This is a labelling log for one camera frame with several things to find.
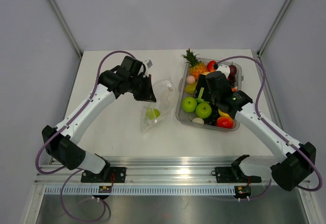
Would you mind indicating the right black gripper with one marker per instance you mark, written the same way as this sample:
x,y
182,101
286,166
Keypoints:
x,y
201,82

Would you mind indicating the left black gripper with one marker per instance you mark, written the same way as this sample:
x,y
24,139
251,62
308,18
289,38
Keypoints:
x,y
147,94

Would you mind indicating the clear zip top bag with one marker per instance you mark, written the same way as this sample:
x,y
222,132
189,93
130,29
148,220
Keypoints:
x,y
165,93

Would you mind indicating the green toy pear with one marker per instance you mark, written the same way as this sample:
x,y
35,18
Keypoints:
x,y
152,113

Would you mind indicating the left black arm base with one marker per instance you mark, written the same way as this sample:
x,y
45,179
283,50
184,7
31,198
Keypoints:
x,y
109,175

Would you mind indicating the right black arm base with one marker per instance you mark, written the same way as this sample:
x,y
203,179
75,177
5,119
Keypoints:
x,y
233,173

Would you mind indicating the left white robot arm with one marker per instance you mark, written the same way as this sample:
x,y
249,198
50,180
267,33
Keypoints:
x,y
61,141

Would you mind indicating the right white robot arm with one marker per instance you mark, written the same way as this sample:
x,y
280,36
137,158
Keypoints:
x,y
293,161

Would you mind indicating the clear plastic food bin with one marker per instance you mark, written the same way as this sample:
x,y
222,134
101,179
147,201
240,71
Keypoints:
x,y
191,119

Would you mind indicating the yellow toy lemon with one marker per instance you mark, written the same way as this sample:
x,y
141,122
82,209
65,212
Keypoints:
x,y
223,114

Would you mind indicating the dark purple passion fruit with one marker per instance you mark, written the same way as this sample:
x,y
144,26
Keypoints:
x,y
233,70

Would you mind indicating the red toy mango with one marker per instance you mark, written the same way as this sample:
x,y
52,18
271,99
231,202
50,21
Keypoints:
x,y
211,66

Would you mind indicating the yellow toy starfruit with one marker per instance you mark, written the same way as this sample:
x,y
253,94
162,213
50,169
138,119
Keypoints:
x,y
190,88

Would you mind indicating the pink toy egg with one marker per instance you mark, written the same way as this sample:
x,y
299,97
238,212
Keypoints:
x,y
190,79

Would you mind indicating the toy pineapple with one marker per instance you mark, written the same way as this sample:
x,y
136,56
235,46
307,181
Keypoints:
x,y
196,67

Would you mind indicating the white toy egg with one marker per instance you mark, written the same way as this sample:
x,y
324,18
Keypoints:
x,y
198,120

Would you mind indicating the aluminium mounting rail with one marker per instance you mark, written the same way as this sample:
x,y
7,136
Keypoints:
x,y
146,176

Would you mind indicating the left aluminium frame post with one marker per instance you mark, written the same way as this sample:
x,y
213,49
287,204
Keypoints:
x,y
65,27

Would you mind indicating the aluminium frame post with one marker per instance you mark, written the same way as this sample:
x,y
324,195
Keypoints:
x,y
65,27
274,27

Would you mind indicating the right aluminium frame post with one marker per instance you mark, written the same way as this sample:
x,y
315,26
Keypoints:
x,y
274,27

